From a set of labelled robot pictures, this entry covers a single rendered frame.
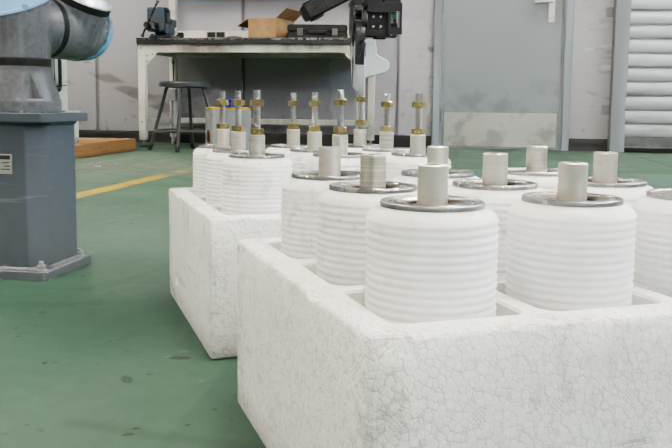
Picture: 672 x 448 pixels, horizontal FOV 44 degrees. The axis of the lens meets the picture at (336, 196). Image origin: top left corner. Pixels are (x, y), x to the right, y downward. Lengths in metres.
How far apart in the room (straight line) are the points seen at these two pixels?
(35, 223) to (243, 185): 0.61
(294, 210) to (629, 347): 0.34
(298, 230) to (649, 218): 0.31
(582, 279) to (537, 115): 5.70
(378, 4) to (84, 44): 0.63
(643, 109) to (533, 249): 5.76
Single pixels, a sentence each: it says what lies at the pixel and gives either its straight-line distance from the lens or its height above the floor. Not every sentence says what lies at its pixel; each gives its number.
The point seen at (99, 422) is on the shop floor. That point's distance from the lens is 0.90.
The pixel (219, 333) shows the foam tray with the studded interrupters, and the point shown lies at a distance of 1.07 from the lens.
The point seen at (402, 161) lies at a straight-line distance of 1.15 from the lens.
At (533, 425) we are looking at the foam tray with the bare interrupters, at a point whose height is 0.11.
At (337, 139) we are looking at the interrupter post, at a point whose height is 0.27.
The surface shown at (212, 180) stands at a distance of 1.21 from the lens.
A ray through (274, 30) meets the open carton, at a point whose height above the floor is 0.83.
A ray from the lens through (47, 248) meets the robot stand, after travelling 1.61.
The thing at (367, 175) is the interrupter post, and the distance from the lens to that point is 0.70.
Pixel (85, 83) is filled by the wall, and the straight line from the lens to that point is 6.99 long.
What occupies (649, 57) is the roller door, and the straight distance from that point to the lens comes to 6.37.
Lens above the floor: 0.32
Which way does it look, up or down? 6 degrees down
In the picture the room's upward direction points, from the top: 1 degrees clockwise
